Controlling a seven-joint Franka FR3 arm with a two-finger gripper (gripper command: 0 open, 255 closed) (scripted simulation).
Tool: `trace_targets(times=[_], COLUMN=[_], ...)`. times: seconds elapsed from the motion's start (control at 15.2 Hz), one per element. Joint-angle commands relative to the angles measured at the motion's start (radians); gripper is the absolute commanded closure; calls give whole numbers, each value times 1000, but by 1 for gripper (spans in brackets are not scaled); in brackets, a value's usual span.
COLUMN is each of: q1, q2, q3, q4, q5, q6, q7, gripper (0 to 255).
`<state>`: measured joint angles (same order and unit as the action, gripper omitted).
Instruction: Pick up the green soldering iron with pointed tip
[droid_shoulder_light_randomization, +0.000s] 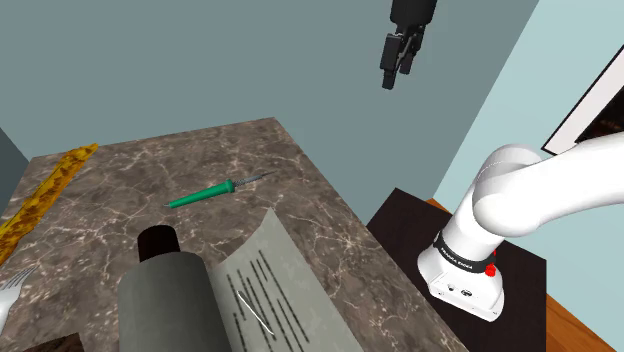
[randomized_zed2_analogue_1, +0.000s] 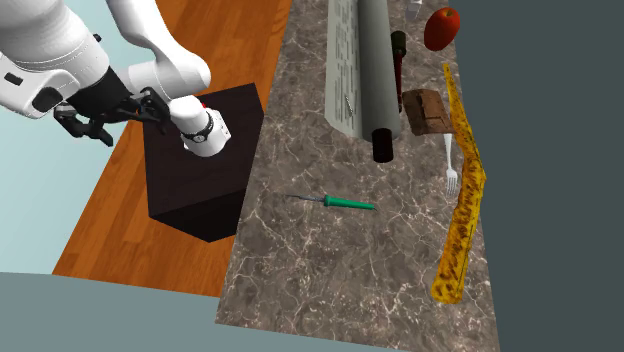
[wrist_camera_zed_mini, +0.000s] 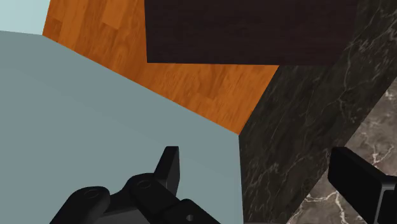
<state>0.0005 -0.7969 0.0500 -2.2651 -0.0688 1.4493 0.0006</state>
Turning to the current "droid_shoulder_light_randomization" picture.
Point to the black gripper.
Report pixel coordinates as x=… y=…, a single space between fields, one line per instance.
x=413 y=12

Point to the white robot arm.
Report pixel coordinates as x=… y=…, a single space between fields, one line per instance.
x=512 y=195

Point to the dark robot stand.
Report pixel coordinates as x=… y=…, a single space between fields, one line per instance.
x=404 y=229

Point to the green soldering iron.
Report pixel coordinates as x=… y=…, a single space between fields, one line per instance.
x=202 y=196

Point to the grey printed paper sheet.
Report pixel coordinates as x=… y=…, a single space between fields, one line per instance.
x=292 y=278

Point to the grey bottle with dark cap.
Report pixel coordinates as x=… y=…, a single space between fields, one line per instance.
x=163 y=302

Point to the mottled yellow long strip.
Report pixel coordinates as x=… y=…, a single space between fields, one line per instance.
x=46 y=192

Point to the white fork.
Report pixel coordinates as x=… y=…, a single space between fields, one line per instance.
x=8 y=292

